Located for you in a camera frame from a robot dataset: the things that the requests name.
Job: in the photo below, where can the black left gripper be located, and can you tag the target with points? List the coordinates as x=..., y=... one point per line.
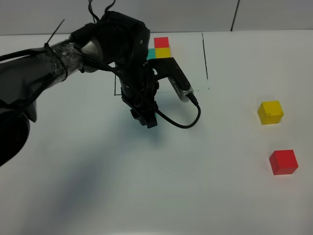
x=138, y=90

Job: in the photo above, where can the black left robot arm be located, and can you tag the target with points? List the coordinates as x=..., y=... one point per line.
x=115, y=42

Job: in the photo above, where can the teal template cube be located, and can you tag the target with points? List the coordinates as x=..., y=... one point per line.
x=151, y=53

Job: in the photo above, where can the yellow template cube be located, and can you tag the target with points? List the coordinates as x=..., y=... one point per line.
x=163, y=52

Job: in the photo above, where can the red template cube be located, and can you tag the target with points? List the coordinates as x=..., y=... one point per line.
x=161, y=42

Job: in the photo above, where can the loose red cube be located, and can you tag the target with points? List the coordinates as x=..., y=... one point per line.
x=283, y=162

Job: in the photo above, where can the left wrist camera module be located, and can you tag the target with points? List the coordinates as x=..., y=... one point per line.
x=169, y=68

